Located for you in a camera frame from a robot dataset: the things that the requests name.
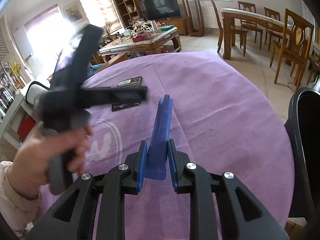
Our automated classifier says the wooden bookshelf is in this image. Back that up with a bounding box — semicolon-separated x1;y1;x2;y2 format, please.
114;0;143;29

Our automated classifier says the wooden tv cabinet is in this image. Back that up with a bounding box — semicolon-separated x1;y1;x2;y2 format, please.
158;17;189;36

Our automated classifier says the black product card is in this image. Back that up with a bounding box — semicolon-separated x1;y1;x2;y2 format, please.
111;76;143;112

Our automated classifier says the purple tablecloth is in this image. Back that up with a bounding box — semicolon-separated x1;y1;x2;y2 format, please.
84;51;294;227

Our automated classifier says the tall wooden plant stand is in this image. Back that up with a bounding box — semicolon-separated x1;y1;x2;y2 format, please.
182;0;205;37

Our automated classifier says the black round trash bin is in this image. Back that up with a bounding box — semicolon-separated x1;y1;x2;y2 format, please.
285;87;319;221

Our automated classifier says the wooden dining table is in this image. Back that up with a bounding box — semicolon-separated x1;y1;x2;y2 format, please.
220;8;293;61

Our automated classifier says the sofa with white cushion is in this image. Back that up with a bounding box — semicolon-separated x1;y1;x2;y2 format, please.
14;79;50;122

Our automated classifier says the person's left forearm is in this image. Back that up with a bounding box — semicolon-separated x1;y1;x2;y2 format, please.
1;161;41;239

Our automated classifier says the small framed flower picture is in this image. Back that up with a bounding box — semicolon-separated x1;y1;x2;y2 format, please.
64;3;84;24

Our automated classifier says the person's left hand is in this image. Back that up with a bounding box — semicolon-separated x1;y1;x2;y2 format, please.
7;125;92;199

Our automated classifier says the wooden coffee table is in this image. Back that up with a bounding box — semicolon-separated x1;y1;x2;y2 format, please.
99;27;182;59

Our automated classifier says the blue plastic strip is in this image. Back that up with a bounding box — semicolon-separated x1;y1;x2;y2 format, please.
145;95;173;180

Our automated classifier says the wooden dining chair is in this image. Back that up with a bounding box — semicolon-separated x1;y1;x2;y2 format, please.
270;9;315;89
207;0;249;58

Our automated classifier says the black flat television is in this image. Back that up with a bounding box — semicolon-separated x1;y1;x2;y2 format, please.
139;0;181;21

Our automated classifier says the left wooden dining chair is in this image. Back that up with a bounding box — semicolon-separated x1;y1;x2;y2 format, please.
207;0;249;58

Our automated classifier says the front wooden dining chair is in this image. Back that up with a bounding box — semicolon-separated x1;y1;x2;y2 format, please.
270;9;315;89

